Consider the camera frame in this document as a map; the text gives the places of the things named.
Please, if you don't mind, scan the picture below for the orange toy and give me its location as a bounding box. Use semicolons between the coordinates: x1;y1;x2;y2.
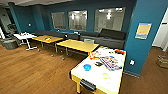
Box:
87;50;101;61

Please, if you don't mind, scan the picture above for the blue bowl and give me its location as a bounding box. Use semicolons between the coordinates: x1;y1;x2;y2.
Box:
82;63;92;72

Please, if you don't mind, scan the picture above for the large interior window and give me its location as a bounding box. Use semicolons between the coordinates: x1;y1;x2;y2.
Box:
50;11;67;31
93;6;126;34
67;9;89;32

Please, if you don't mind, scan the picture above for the colourful toy pile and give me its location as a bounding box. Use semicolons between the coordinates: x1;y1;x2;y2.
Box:
99;54;123;72

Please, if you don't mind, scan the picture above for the dark grey bench sofa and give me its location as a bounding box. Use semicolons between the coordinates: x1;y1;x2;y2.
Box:
32;29;81;42

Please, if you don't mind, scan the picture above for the green bowl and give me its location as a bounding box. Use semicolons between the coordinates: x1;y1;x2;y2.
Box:
101;72;111;80

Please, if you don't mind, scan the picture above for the red toy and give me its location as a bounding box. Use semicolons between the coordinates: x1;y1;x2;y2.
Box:
114;48;126;55

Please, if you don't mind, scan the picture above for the yellow air hockey table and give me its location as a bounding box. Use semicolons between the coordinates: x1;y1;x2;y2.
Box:
68;46;128;94

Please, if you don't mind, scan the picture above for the white pillar outlet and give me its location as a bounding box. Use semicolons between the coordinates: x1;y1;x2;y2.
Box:
129;59;136;66

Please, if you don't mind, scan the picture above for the small white table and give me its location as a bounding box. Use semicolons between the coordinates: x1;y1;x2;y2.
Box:
12;32;39;52

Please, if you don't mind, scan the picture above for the grey waste bin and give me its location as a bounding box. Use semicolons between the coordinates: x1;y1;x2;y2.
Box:
0;37;20;51

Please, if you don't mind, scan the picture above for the woven basket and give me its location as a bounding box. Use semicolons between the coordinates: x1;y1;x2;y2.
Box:
156;52;168;70

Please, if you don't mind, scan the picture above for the framed yellow wall notice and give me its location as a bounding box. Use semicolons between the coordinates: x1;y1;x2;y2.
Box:
134;22;153;41

